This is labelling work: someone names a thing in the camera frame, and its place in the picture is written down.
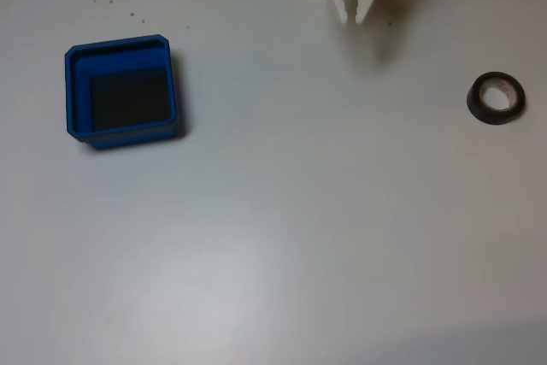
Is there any black tape roll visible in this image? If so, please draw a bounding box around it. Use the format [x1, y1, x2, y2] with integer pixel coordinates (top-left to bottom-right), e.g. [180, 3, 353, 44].
[465, 70, 527, 127]

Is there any blue plastic box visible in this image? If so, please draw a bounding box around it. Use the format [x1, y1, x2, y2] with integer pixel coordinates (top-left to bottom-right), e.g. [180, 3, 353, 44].
[63, 33, 185, 152]

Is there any black square liner pad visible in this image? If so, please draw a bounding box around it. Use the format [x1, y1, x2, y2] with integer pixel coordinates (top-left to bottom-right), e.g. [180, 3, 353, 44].
[91, 65, 171, 132]

